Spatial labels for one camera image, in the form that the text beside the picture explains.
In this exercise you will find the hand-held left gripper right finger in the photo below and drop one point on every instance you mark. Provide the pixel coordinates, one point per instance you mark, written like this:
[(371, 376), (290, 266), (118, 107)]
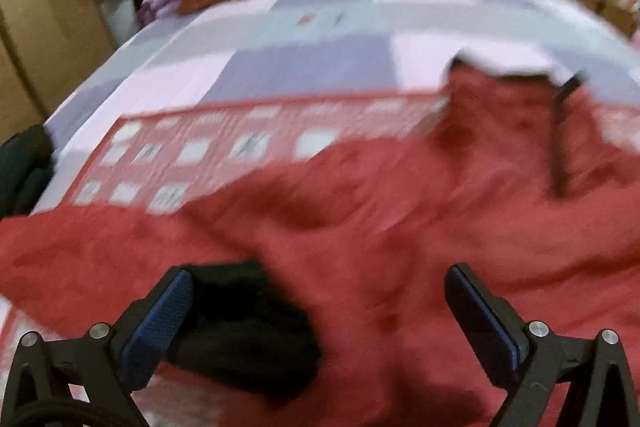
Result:
[(480, 322)]

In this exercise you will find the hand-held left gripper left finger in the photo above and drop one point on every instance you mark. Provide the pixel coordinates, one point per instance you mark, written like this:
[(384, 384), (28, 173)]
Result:
[(155, 332)]

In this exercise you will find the red jacket with black lining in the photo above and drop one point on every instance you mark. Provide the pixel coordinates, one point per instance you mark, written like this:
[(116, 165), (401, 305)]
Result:
[(350, 217)]

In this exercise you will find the red patterned blanket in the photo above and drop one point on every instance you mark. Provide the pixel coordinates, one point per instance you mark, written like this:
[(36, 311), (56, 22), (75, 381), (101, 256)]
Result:
[(200, 147)]

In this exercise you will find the dark green garment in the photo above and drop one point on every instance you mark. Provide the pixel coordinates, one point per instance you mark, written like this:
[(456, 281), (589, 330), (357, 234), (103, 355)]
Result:
[(25, 167)]

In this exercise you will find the patchwork bedspread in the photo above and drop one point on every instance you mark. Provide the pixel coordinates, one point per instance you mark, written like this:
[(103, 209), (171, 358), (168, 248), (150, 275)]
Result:
[(310, 57)]

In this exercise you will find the wooden wardrobe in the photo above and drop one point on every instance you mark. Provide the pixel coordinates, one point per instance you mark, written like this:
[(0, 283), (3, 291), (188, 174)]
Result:
[(40, 7)]

